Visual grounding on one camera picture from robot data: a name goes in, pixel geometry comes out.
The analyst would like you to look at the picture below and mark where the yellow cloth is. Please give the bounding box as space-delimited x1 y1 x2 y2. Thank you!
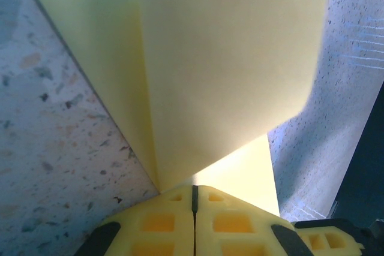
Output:
32 0 332 218

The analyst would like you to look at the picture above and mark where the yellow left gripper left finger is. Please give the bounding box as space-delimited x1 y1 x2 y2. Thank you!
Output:
74 184 195 256

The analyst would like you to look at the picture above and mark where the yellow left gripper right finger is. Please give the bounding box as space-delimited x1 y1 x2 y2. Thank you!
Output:
195 184 313 256

